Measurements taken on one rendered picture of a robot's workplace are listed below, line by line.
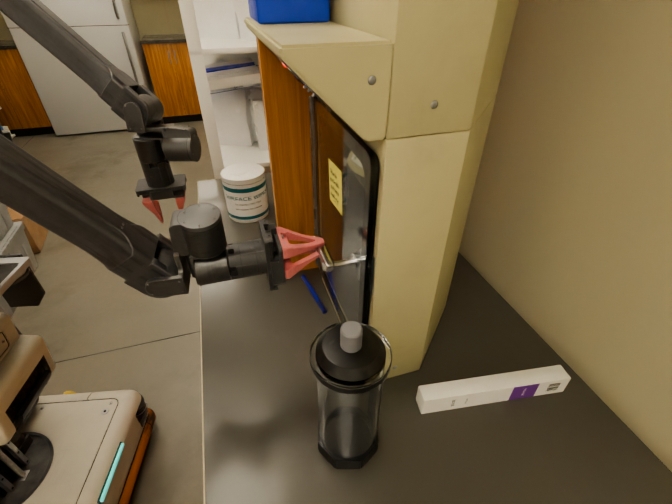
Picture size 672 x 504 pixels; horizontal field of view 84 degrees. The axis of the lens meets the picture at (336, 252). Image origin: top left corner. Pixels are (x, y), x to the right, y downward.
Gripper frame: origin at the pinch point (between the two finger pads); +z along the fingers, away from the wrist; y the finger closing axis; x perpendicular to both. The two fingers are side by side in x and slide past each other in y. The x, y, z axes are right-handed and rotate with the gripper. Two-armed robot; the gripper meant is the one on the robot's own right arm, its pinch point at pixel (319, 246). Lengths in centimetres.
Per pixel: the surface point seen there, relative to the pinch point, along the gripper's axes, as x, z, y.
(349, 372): -23.2, -2.5, -2.5
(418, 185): -10.8, 10.6, 14.6
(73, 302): 152, -114, -120
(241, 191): 54, -10, -14
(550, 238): -1.3, 48.9, -7.1
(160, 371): 85, -61, -120
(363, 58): -10.9, 2.3, 29.6
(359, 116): -10.9, 2.2, 24.0
